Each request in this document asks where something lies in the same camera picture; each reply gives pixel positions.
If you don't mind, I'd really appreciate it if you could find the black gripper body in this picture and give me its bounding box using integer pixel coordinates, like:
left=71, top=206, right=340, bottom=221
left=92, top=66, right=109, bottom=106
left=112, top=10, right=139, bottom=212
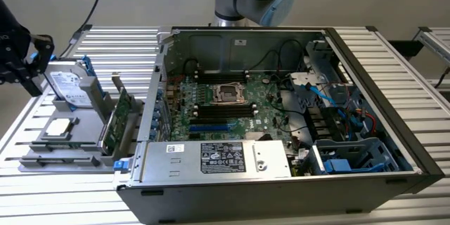
left=0, top=0, right=33, bottom=85

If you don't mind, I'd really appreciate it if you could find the green RAM stick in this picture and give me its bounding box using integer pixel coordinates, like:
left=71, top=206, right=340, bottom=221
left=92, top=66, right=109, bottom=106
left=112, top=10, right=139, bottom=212
left=43, top=143, right=84, bottom=149

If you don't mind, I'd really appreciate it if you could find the black RAM slot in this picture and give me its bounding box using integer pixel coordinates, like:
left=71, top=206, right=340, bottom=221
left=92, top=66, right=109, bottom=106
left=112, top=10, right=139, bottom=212
left=195, top=114, right=258, bottom=119
left=195, top=74, right=248, bottom=78
left=195, top=104, right=255, bottom=109
left=195, top=71, right=248, bottom=75
left=195, top=76, right=248, bottom=81
left=195, top=107, right=256, bottom=112
left=195, top=79, right=248, bottom=84
left=195, top=111, right=256, bottom=115

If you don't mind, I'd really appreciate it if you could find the silver hard disk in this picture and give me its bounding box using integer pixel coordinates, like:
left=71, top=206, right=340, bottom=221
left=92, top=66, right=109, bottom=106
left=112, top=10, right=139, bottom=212
left=45, top=61, right=96, bottom=109

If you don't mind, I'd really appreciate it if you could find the blue disk caddy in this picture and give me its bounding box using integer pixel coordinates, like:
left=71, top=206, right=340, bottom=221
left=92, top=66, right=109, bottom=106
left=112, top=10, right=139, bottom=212
left=29, top=53, right=103, bottom=112

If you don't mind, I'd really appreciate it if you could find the silver CPU chip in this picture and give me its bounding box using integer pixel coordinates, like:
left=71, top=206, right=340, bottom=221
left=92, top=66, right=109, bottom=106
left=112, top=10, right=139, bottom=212
left=47, top=119, right=75, bottom=136

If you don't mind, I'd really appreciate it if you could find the grey parts rack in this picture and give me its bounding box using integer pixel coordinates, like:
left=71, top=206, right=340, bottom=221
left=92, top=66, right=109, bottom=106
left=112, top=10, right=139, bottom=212
left=17, top=75, right=146, bottom=174

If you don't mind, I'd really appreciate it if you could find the green graphics card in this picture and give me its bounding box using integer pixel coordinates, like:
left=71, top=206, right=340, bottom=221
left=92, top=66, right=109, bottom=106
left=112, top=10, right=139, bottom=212
left=100, top=71, right=138, bottom=155

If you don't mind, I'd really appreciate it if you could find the blue plastic latch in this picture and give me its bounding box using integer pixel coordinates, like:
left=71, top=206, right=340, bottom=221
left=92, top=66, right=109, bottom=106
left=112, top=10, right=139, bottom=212
left=113, top=158, right=129, bottom=172

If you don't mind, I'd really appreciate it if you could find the blue expansion slot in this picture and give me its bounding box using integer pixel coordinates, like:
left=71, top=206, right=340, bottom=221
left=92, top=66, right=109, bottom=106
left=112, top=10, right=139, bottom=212
left=190, top=125, right=228, bottom=132

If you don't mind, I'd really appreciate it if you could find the silver power supply unit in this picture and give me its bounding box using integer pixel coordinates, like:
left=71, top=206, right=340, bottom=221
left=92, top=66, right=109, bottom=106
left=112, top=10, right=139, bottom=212
left=139, top=140, right=294, bottom=181

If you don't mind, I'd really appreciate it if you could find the short black expansion slot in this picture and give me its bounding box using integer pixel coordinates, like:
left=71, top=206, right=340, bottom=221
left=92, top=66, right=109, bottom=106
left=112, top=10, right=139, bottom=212
left=190, top=133, right=227, bottom=140

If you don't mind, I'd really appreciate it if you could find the metal CPU socket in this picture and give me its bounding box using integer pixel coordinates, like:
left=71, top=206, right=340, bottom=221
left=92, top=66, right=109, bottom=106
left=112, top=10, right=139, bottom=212
left=210, top=83, right=247, bottom=104

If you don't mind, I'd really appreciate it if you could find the green motherboard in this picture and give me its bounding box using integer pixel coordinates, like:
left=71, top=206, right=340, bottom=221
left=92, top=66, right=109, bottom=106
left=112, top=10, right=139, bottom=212
left=164, top=71, right=303, bottom=155

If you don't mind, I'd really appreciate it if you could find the silver chipset heatsink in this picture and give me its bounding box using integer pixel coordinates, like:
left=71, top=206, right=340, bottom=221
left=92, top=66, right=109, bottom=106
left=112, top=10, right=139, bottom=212
left=244, top=132, right=274, bottom=142

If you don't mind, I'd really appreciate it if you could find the metal drive cage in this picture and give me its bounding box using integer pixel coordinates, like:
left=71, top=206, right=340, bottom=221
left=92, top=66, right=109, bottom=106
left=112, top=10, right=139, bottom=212
left=288, top=40, right=354, bottom=106

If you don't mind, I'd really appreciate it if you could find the black open PC case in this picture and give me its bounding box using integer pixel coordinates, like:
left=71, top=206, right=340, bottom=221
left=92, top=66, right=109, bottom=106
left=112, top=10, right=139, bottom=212
left=113, top=26, right=446, bottom=224

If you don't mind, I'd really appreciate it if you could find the black case fan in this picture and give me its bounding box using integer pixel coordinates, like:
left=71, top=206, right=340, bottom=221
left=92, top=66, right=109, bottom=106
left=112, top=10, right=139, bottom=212
left=304, top=106, right=352, bottom=142

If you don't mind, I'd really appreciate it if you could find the blue-grey disk bay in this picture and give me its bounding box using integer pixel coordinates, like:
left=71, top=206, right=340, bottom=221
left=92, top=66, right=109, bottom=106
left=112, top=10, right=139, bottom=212
left=311, top=137, right=401, bottom=176

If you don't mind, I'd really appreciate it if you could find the metal slat side table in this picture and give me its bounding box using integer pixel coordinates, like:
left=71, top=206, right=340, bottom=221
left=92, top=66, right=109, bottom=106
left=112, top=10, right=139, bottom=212
left=413, top=26, right=450, bottom=63

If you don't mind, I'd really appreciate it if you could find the black hanging cable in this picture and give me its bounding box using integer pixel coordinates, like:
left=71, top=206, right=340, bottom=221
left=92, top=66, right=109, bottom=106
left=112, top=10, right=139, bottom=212
left=57, top=0, right=107, bottom=60

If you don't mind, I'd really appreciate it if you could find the black power wire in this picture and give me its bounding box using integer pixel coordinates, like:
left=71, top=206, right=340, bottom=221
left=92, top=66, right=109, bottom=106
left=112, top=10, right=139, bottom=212
left=252, top=39, right=304, bottom=74

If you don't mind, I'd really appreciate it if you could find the blue SATA wire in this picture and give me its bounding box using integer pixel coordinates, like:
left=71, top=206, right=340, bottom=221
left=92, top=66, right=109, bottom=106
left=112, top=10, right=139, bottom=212
left=304, top=83, right=339, bottom=107

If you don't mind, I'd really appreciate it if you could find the red wire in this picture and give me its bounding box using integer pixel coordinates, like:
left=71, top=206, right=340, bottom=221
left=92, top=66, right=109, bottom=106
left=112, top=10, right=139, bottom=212
left=365, top=112, right=379, bottom=134

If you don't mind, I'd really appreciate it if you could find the thin black cable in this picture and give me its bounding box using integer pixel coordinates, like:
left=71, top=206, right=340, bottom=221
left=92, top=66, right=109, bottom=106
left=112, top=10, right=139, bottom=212
left=434, top=68, right=450, bottom=89

